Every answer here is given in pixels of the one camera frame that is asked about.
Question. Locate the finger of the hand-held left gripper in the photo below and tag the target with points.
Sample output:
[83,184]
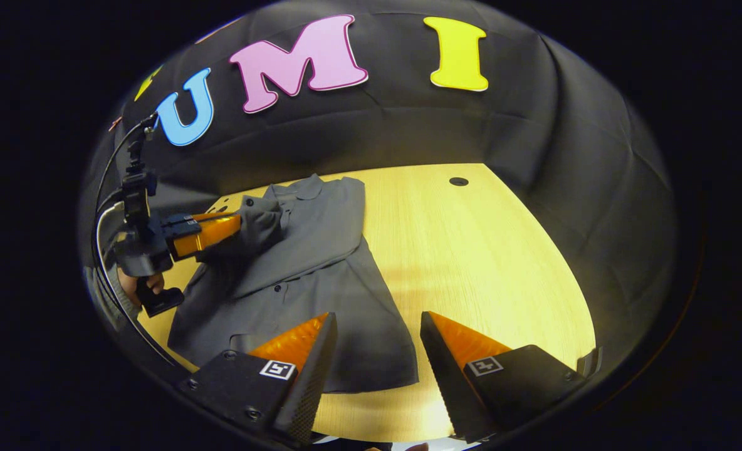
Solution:
[180,227]
[211,238]

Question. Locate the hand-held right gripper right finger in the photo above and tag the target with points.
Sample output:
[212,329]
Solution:
[446,382]

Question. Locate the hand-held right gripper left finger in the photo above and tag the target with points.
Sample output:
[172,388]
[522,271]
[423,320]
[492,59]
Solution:
[318,382]

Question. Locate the grey collared shirt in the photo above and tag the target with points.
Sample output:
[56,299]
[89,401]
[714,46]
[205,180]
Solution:
[308,250]

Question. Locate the black backdrop cloth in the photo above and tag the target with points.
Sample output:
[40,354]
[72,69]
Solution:
[534,138]

